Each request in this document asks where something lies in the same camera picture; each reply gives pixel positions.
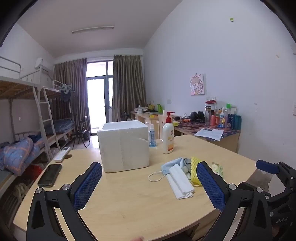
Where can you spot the person's left hand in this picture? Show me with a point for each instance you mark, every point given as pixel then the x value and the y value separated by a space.
pixel 138 239

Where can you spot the blue checked quilt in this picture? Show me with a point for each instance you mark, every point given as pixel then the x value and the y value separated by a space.
pixel 18 153

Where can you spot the white pot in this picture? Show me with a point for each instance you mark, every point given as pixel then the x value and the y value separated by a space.
pixel 141 109

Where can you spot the glass balcony door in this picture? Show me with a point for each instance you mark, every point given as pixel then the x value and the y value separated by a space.
pixel 98 102

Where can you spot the white foam box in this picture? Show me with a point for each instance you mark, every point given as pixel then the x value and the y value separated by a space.
pixel 122 150

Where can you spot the black folding chair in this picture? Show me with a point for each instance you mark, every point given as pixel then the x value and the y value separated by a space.
pixel 81 134

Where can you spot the blue checked mattress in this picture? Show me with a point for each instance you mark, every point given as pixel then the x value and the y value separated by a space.
pixel 61 126

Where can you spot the red bag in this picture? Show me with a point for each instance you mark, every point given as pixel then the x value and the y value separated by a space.
pixel 34 172

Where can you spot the white bed ladder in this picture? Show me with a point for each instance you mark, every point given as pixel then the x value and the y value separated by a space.
pixel 47 120

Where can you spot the green bag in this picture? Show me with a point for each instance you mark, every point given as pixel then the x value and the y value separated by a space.
pixel 160 108

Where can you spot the ceiling tube light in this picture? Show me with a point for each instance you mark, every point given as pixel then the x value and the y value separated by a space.
pixel 92 29

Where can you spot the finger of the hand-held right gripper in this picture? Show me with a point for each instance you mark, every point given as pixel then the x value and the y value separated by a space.
pixel 267 167
pixel 246 184

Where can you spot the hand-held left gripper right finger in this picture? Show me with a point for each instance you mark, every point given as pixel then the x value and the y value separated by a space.
pixel 210 187

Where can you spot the white folded cloth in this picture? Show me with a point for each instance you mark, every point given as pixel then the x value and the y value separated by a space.
pixel 180 185

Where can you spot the black smartphone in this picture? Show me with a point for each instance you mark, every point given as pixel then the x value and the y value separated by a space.
pixel 49 175

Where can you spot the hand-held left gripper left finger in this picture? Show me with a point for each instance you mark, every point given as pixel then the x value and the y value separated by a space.
pixel 89 185

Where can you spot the cartoon wall poster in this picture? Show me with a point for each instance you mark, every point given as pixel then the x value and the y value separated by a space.
pixel 197 84

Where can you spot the hanging dark clothes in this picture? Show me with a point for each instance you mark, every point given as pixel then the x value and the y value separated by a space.
pixel 67 97

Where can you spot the side desk with patterned cloth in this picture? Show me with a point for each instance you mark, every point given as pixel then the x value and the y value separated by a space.
pixel 231 139

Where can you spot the yellow foam net sleeve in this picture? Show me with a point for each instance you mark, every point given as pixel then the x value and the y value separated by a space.
pixel 193 170

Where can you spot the blue face mask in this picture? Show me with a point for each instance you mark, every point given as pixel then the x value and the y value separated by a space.
pixel 171 164

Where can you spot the printed paper sheet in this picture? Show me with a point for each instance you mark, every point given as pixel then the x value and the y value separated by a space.
pixel 209 134

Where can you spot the green wall hook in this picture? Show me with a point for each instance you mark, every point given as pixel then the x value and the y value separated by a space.
pixel 231 20

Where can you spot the small green-white packet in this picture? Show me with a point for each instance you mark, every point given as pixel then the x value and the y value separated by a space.
pixel 217 169

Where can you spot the white air conditioner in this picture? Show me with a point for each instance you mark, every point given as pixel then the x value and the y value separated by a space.
pixel 42 64

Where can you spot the grey sock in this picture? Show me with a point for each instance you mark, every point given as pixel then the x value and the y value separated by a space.
pixel 186 165

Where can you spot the wooden drawer desk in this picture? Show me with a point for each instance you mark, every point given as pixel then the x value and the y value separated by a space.
pixel 152 122

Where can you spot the blue spray bottle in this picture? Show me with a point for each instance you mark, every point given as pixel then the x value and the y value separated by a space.
pixel 152 139

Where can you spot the group of toiletry bottles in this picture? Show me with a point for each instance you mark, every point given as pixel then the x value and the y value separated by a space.
pixel 222 118

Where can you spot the metal bunk bed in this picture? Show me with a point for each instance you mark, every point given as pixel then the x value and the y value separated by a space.
pixel 16 88
pixel 57 92

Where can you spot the brown curtain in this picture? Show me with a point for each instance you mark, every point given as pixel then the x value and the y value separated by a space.
pixel 128 88
pixel 74 97

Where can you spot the white remote control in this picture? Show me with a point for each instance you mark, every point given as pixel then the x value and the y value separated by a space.
pixel 62 154

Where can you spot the black headphones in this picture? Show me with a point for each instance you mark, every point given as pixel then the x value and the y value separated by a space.
pixel 197 116

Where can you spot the white lotion pump bottle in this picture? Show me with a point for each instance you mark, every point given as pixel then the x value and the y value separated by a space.
pixel 168 141

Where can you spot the yellow bag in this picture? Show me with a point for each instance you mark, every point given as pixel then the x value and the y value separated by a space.
pixel 150 107

